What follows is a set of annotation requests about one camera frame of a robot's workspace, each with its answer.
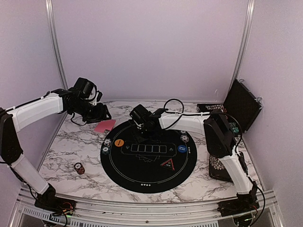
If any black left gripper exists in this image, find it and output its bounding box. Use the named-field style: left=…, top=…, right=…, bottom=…
left=70, top=99, right=111, bottom=123

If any red triangle all-in marker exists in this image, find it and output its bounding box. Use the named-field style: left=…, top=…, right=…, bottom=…
left=160, top=158, right=175, bottom=171

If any orange big blind button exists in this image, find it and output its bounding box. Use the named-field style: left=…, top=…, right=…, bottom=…
left=114, top=139, right=125, bottom=147

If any blue small blind button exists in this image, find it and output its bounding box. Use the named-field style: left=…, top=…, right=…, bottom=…
left=178, top=145, right=187, bottom=153

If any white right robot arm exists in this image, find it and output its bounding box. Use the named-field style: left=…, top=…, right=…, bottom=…
left=130, top=105, right=258, bottom=212

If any black poker chip case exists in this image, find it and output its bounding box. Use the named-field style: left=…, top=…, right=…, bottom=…
left=197, top=79, right=263, bottom=132

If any red playing card deck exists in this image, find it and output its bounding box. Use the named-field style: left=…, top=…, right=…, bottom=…
left=94, top=120, right=116, bottom=133

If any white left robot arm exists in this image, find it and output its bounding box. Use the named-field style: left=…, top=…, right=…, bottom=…
left=0, top=78, right=111, bottom=210

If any floral patterned pouch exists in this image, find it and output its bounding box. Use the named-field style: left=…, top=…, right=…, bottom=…
left=209, top=155, right=232, bottom=182

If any round black poker mat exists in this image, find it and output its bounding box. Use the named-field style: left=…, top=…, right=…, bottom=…
left=100, top=120, right=197, bottom=193

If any grey chip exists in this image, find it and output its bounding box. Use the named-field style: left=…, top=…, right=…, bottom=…
left=103, top=139, right=112, bottom=147
left=180, top=135, right=189, bottom=143

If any red poker chip stack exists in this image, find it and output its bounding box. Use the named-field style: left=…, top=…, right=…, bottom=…
left=74, top=162, right=85, bottom=175

